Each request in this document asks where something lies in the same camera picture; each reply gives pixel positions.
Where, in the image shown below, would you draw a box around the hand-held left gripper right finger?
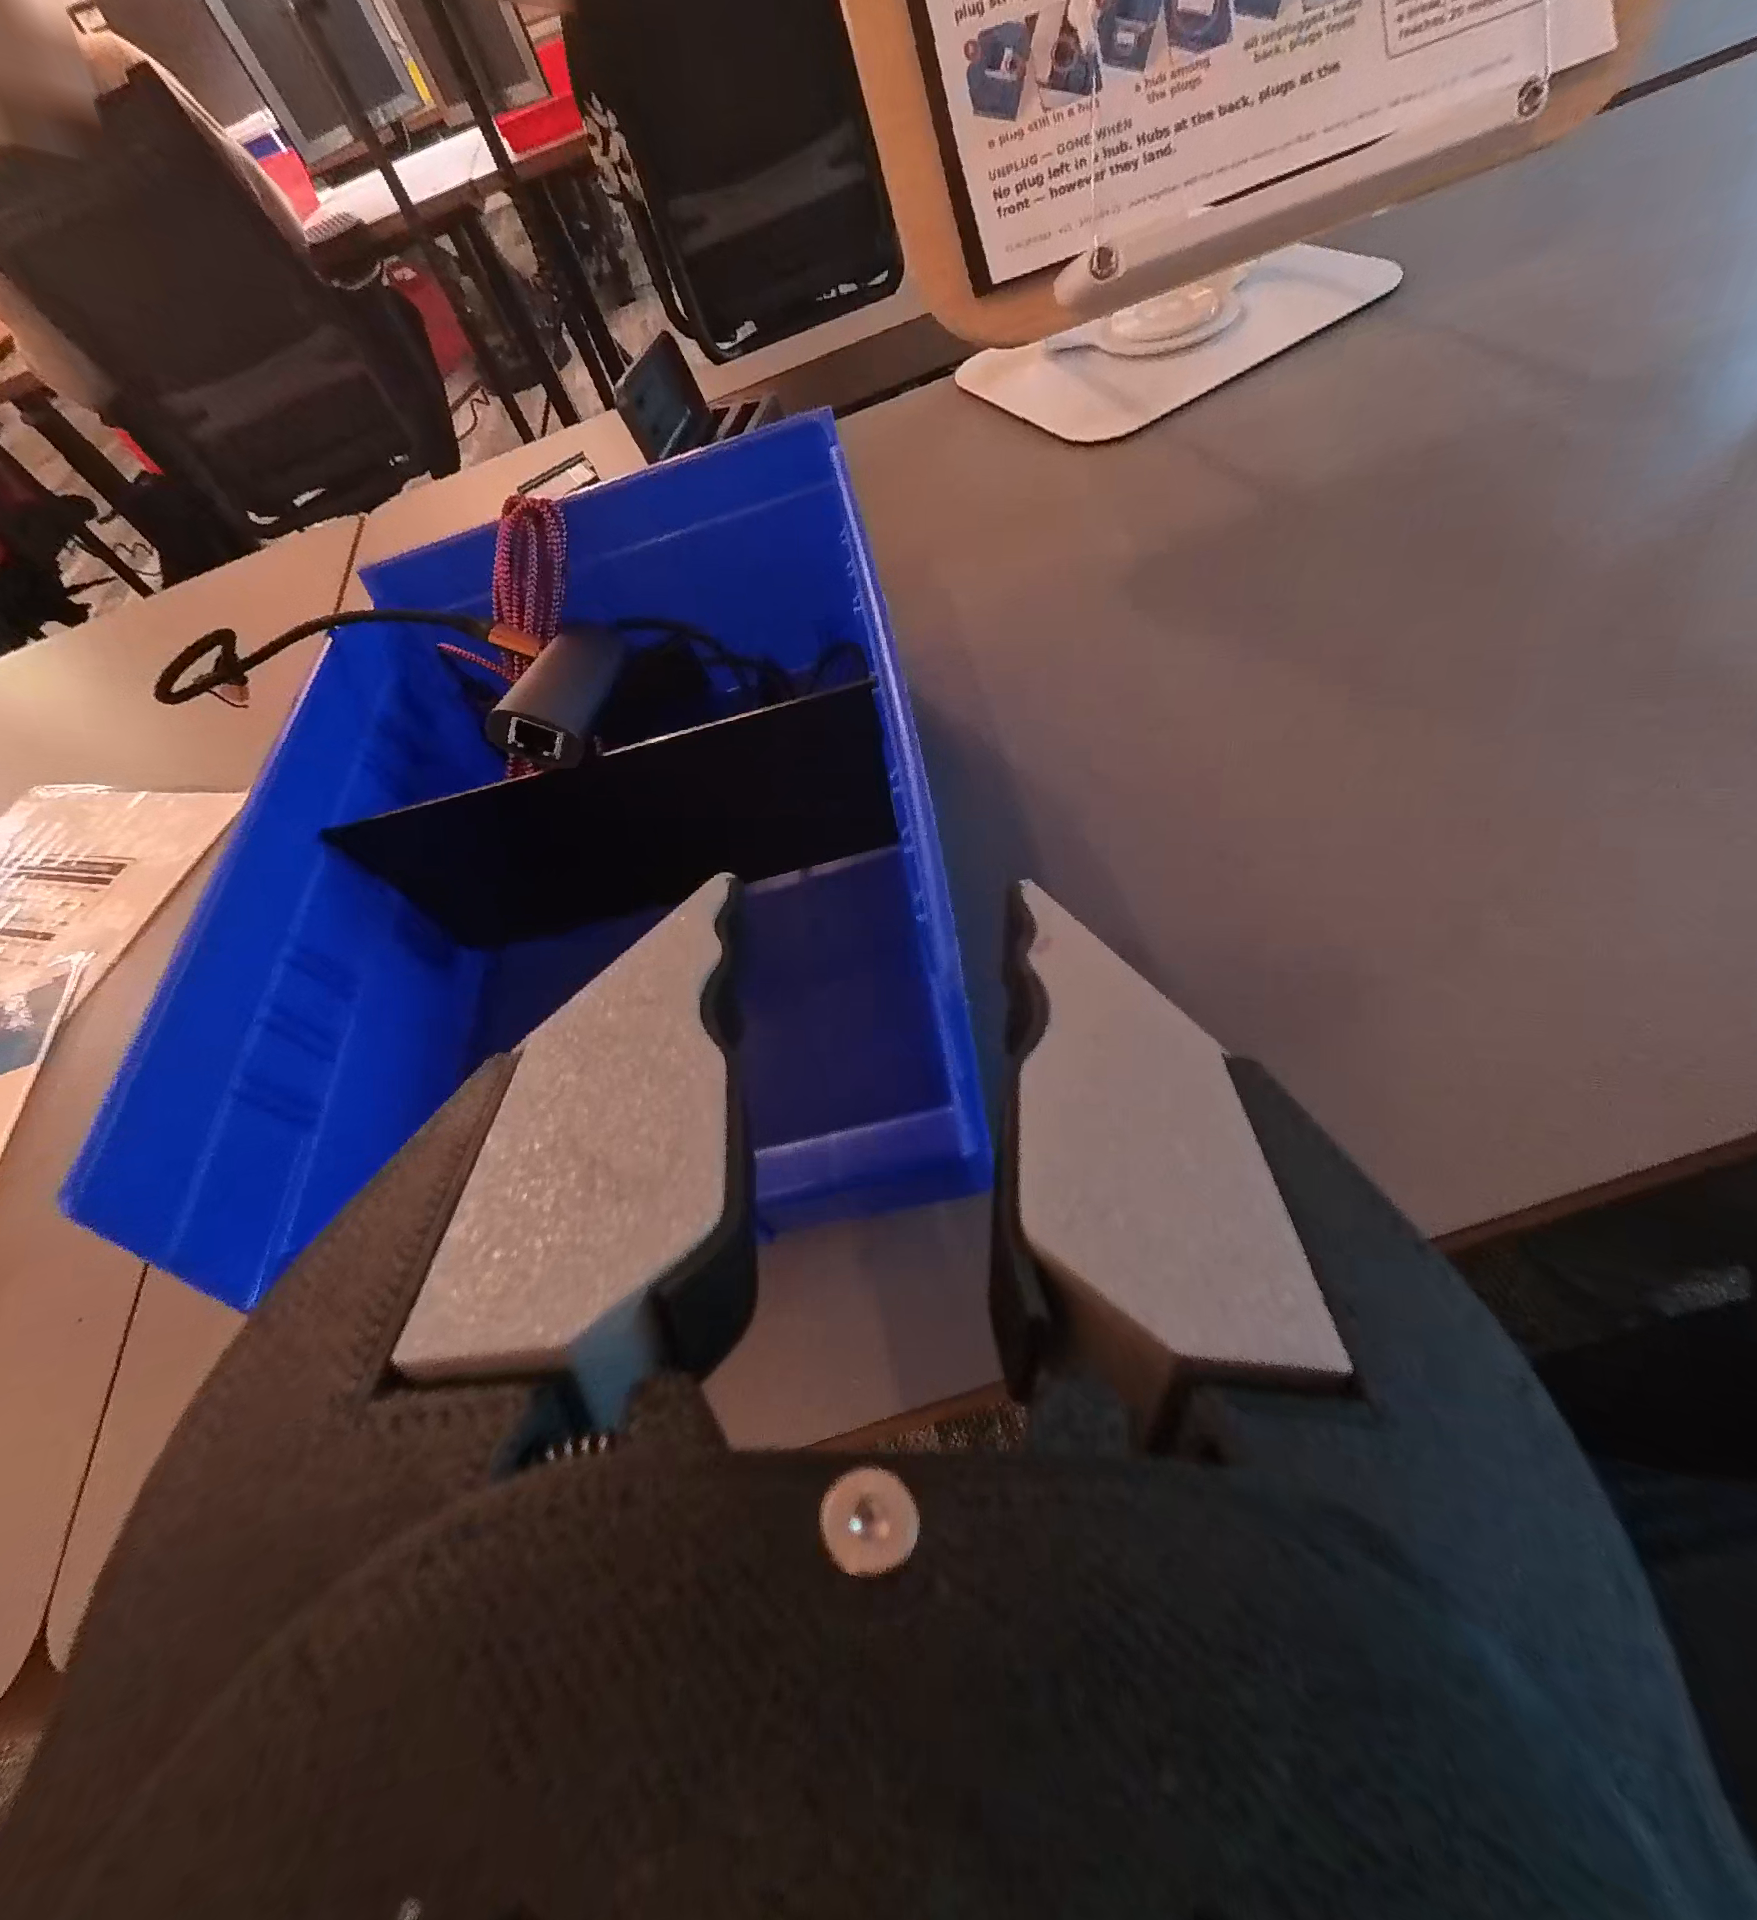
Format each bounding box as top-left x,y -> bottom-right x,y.
987,875 -> 1360,1411

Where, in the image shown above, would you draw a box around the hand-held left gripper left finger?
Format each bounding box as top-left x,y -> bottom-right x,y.
386,871 -> 761,1429

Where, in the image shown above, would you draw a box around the blue plastic storage bin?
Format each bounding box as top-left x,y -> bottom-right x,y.
55,403 -> 996,1317

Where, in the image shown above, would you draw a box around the grey usb hub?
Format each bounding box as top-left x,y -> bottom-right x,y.
484,625 -> 628,769

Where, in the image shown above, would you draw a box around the thick black braided cable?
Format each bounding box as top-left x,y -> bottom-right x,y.
578,618 -> 874,726

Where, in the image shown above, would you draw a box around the thin black cable orange plugs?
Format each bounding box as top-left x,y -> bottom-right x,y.
152,605 -> 520,709

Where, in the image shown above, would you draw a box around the black bin divider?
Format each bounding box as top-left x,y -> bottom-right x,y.
320,677 -> 905,951

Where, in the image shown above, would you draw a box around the barcode paper sheet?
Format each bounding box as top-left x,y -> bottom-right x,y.
0,779 -> 243,992

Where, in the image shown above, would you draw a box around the small black device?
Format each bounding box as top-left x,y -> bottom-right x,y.
610,329 -> 790,462

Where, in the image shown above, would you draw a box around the black office chair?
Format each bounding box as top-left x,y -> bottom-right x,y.
0,59 -> 462,589
562,0 -> 911,366

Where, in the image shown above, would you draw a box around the tan display board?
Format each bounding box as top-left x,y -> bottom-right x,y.
841,0 -> 1683,349

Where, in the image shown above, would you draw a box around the red braided cable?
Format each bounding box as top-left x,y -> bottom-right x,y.
434,491 -> 574,786

